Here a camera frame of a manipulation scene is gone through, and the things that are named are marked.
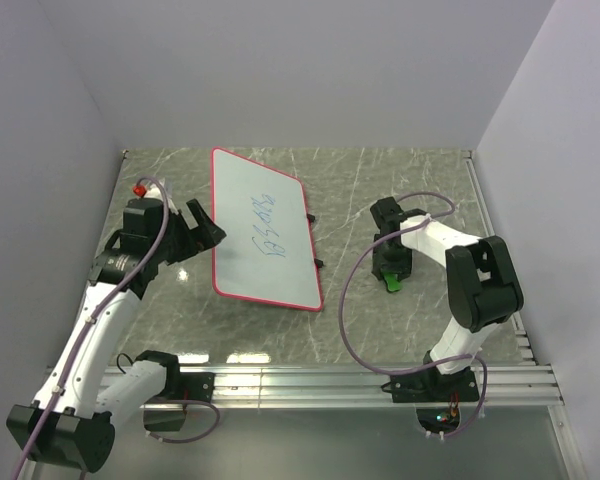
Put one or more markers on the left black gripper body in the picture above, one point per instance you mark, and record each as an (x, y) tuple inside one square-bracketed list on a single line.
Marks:
[(178, 240)]

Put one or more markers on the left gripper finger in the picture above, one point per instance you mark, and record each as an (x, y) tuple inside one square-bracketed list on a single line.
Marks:
[(209, 235), (199, 214)]

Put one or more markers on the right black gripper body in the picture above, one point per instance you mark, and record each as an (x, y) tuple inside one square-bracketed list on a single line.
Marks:
[(391, 252)]

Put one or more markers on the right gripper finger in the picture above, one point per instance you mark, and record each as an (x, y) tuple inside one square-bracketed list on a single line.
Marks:
[(379, 266), (404, 268)]

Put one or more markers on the green whiteboard eraser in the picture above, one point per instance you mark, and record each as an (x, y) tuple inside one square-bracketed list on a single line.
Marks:
[(392, 282)]

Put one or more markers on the red framed whiteboard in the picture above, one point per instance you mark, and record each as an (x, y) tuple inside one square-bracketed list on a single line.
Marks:
[(268, 255)]

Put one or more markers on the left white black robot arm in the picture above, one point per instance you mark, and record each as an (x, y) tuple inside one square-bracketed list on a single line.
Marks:
[(72, 420)]

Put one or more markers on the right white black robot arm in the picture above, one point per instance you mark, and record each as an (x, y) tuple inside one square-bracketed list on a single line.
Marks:
[(483, 289)]

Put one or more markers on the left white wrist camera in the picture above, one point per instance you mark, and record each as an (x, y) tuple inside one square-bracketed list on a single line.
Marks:
[(159, 189)]

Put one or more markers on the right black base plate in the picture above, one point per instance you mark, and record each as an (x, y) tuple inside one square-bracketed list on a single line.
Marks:
[(432, 387)]

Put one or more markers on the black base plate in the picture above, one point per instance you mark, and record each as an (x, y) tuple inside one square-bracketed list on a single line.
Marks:
[(432, 387), (189, 386)]

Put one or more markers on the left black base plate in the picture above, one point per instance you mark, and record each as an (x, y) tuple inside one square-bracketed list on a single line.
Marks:
[(189, 386)]

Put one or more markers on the aluminium mounting rail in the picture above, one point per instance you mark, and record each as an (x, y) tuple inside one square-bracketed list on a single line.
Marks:
[(348, 386)]

